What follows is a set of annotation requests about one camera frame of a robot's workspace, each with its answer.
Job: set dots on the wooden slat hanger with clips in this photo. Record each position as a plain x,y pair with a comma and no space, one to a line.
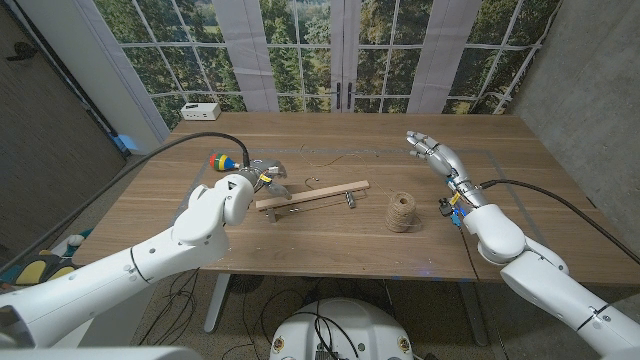
320,192

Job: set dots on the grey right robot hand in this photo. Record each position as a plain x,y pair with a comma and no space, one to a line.
445,157

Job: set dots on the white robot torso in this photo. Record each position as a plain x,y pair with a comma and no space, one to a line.
370,330

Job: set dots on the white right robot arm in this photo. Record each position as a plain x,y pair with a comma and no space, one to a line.
540,280

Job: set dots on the grey table leg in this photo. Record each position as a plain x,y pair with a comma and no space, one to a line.
474,315

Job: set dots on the black shoe with yellow insole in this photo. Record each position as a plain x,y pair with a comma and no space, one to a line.
31,272
62,273

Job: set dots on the small blue object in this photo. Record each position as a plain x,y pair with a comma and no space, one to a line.
126,142

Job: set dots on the printed forest window backdrop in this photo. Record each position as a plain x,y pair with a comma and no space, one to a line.
300,50

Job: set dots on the black round ribbed foot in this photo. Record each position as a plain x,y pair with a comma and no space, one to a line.
246,283

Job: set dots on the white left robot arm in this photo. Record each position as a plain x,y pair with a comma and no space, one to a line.
150,260

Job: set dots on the colourful striped wooden maraca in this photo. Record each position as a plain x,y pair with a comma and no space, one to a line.
220,162

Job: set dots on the jute twine spool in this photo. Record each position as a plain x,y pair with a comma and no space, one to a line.
400,212

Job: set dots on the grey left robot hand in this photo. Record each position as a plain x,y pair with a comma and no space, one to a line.
265,170

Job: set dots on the white table leg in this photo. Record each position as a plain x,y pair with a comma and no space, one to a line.
217,305

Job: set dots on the white and teal object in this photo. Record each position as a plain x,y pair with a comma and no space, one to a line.
76,240

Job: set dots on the white power strip box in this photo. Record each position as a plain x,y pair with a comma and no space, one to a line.
200,111

